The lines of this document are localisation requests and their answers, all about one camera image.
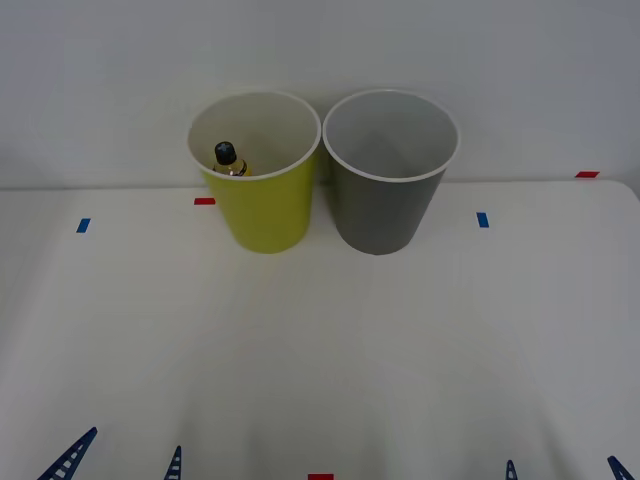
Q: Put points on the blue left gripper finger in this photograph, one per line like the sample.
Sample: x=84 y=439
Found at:
x=70 y=457
x=174 y=465

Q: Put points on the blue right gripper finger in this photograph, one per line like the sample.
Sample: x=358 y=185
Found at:
x=620 y=469
x=510 y=471

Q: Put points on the yellow-green plastic waste bin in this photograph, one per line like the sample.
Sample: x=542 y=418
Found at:
x=265 y=210

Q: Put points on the grey plastic waste bin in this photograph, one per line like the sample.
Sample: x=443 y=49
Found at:
x=385 y=210

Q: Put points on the small bottle with black cap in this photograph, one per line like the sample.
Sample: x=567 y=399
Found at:
x=227 y=157

